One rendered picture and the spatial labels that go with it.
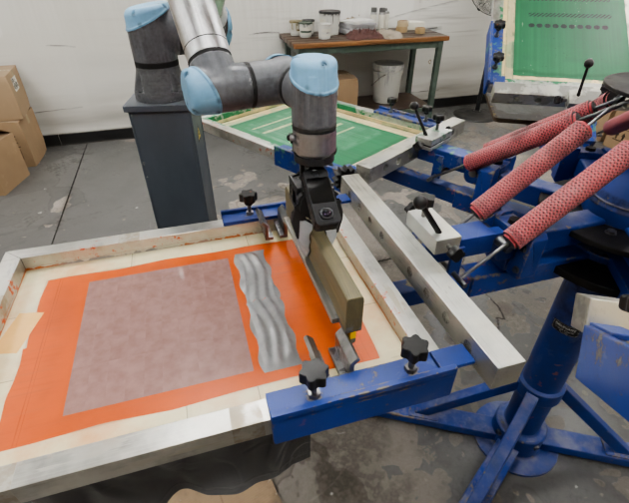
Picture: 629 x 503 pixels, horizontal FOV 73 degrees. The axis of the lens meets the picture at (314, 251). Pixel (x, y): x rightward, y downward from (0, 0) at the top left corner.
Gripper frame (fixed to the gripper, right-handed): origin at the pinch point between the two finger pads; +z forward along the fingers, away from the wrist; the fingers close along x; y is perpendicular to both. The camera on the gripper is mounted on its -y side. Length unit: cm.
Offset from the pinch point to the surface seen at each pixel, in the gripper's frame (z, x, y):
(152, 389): 10.1, 33.3, -16.1
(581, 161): 4, -93, 27
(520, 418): 77, -68, -8
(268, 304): 9.6, 11.0, -2.1
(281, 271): 10.1, 5.9, 8.2
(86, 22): 4, 88, 380
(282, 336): 9.7, 10.3, -11.2
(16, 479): 7, 49, -28
